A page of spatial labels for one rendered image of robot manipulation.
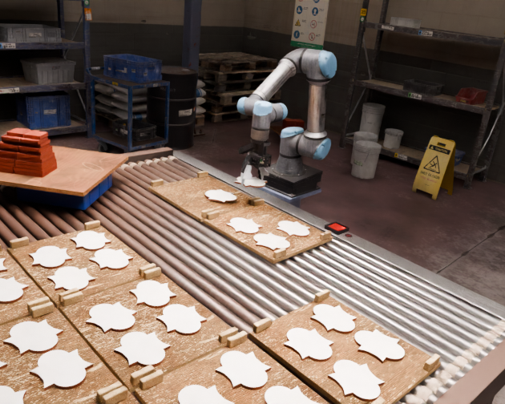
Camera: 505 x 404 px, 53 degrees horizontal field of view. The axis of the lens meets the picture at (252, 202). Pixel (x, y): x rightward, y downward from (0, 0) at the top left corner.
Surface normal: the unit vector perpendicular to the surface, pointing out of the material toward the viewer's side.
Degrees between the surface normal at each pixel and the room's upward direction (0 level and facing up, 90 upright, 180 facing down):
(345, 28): 90
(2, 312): 0
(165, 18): 90
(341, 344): 0
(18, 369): 0
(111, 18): 90
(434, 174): 77
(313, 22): 90
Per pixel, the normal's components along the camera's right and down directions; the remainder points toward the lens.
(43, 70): 0.77, 0.40
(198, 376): 0.10, -0.92
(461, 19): -0.69, 0.22
